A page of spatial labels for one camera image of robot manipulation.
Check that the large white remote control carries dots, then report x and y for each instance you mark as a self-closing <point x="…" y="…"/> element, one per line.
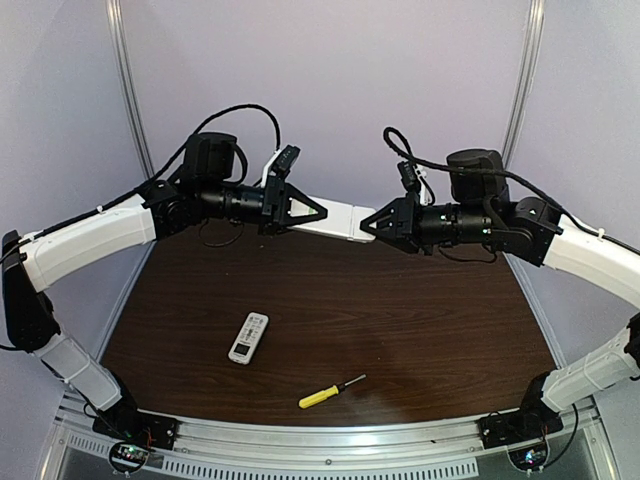
<point x="343" y="221"/>

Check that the small white remote control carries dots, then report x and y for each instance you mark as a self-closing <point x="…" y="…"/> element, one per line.
<point x="248" y="338"/>

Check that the aluminium front rail frame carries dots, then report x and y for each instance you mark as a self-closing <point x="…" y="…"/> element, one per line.
<point x="445" y="449"/>

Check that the aluminium corner post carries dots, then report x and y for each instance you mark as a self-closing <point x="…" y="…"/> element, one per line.
<point x="117" y="31"/>
<point x="533" y="33"/>

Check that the yellow handled screwdriver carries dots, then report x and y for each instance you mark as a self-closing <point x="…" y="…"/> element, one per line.
<point x="323" y="395"/>

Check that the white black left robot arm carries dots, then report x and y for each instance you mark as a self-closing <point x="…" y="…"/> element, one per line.
<point x="200" y="189"/>

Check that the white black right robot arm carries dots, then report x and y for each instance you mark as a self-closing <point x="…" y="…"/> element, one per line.
<point x="536" y="230"/>

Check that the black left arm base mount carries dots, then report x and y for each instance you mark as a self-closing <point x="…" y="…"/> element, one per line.
<point x="127" y="423"/>

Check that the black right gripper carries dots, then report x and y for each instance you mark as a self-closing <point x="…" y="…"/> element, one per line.
<point x="410" y="222"/>

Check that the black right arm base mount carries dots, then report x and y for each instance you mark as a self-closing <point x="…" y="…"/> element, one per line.
<point x="531" y="421"/>

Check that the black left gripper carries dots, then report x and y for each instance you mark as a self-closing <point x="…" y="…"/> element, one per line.
<point x="273" y="205"/>

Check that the right aluminium corner post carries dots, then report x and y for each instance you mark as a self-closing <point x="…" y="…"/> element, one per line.
<point x="533" y="33"/>

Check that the left aluminium corner post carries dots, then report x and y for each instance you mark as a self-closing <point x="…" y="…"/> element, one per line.
<point x="117" y="31"/>

